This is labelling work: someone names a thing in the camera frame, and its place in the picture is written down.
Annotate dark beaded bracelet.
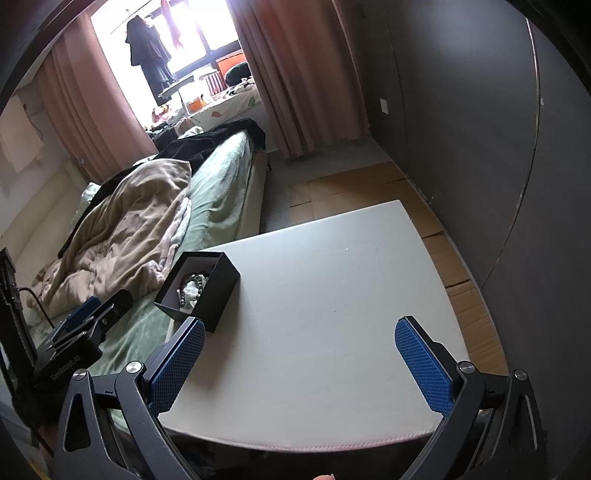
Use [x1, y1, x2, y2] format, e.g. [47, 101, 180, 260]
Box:
[179, 272, 213, 305]

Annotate white paper sheet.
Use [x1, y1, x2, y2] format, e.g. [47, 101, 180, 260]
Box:
[0, 95, 45, 175]

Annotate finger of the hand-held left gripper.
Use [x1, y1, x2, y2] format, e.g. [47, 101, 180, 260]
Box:
[91, 288, 135, 331]
[48, 296, 105, 345]

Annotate bed with green sheet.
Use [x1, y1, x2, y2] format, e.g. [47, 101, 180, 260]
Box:
[0, 129, 269, 416]

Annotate black jewelry box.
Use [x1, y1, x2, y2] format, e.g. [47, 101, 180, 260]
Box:
[154, 251, 242, 334]

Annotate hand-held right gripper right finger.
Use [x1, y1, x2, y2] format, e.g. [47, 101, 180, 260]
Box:
[394, 315, 548, 480]

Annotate hanging pink garment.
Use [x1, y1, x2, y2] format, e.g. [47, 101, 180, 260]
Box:
[159, 0, 186, 52]

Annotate beige blanket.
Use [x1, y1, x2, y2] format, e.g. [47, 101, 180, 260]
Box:
[32, 157, 193, 317]

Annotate pink curtain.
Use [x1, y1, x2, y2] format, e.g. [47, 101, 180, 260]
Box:
[34, 11, 160, 185]
[228, 0, 370, 160]

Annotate orange box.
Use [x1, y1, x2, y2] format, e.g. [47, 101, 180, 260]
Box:
[217, 53, 245, 79]

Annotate black cable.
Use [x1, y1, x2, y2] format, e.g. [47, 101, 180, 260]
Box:
[18, 287, 54, 326]

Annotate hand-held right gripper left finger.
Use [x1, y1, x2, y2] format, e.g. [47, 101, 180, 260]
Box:
[50, 316, 207, 480]

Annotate hanging dark clothes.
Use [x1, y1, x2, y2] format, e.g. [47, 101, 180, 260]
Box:
[124, 14, 179, 97]

